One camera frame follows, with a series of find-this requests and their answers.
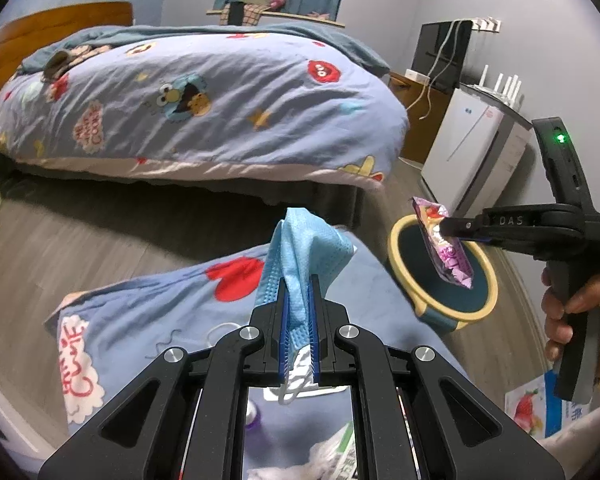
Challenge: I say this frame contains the blue face mask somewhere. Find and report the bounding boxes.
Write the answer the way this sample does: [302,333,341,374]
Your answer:
[256,207,356,405]

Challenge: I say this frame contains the pink purple snack wrapper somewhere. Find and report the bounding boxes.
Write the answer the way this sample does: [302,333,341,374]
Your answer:
[412,197,474,289]

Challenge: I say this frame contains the yellow teal trash bin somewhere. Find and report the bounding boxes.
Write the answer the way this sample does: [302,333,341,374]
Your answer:
[386,214,498,334]

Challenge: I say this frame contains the right hand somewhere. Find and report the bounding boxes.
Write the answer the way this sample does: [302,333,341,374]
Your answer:
[541,269,600,376]

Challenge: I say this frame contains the white striped package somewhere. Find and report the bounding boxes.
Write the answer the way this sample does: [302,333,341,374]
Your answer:
[309,422,356,480]

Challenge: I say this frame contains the white air purifier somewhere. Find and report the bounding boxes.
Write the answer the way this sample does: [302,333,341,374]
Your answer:
[420,84,532,217]

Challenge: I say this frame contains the white router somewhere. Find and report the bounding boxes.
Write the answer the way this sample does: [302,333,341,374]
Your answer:
[470,64,522,110]

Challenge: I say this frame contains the strawberry printed bag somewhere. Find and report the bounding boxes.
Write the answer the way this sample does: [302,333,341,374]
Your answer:
[504,370,591,440]

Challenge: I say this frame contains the blue cartoon pillow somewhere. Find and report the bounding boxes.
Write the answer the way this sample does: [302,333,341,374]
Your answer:
[46,237,457,479]

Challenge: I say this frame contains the wooden tv cabinet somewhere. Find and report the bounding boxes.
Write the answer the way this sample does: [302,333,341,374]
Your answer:
[389,72,451,165]

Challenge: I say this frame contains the blue cartoon quilt on bed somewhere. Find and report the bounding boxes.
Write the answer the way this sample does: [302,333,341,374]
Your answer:
[0,23,408,190]

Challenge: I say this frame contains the black television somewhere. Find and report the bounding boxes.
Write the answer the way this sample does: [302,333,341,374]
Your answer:
[411,20,474,94]

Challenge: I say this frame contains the wooden bed headboard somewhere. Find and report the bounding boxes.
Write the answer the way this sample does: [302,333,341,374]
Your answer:
[0,1,134,90]

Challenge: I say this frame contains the white charging cable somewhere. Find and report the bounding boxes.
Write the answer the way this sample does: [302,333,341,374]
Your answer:
[405,19,464,122]

